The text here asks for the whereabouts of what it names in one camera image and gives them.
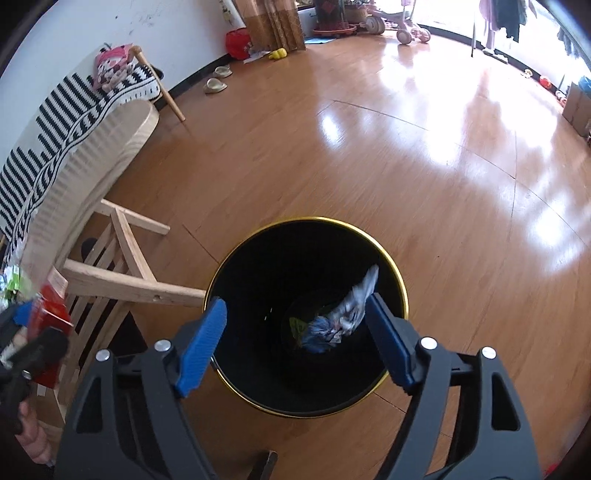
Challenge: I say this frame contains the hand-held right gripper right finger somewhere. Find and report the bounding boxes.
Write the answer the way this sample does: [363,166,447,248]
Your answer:
[367,293,543,480]

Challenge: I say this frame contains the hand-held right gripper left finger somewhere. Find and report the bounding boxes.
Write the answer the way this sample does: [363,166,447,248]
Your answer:
[54,298,228,480]

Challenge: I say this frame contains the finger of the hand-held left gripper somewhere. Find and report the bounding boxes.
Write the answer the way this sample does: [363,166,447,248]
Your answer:
[0,301,37,337]
[0,327,70,381]

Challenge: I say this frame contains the red box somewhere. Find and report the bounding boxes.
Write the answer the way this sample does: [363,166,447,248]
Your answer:
[28,284,75,389]

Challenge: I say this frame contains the blue white wrapper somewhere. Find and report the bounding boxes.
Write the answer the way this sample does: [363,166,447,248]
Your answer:
[300,264,380,355]

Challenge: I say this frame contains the black trash bin gold rim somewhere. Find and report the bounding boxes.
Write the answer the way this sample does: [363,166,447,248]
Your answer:
[203,216,409,418]

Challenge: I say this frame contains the person's left hand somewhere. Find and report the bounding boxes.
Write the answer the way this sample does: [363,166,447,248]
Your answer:
[18,402,57,467]

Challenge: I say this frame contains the green white packet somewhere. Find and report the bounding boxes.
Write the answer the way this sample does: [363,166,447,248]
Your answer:
[0,264,25,308]

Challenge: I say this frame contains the green wrapper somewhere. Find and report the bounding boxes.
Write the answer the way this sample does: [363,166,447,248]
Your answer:
[288,316,308,346]

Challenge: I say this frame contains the light wooden table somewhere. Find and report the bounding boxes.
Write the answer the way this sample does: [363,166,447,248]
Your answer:
[18,99,208,430]

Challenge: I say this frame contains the black white striped blanket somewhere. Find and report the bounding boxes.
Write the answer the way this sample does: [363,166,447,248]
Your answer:
[0,64,161,243]

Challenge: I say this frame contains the pink plush toy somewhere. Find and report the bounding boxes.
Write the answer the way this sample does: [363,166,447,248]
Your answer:
[92,43,138,92]

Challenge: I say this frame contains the cardboard box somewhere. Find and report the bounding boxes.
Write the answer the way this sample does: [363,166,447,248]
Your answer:
[561,82,591,138]

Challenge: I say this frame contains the red bag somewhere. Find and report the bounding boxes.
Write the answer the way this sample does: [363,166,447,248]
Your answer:
[225,28,254,61]

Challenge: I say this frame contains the pink tricycle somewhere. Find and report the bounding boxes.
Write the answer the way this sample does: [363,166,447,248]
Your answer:
[364,4,433,46]

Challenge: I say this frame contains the brown patterned curtain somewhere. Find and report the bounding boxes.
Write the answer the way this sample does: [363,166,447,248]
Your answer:
[235,0,306,52]

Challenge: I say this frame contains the large dark plant pot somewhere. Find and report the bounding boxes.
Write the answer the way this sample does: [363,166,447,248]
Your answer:
[311,0,360,37]

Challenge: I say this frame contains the clothes rack with clothes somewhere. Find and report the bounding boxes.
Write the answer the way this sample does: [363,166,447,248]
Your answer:
[470,0,529,60]

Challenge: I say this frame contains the wooden sofa frame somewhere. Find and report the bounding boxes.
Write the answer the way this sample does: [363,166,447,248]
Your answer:
[130,45,186,123]

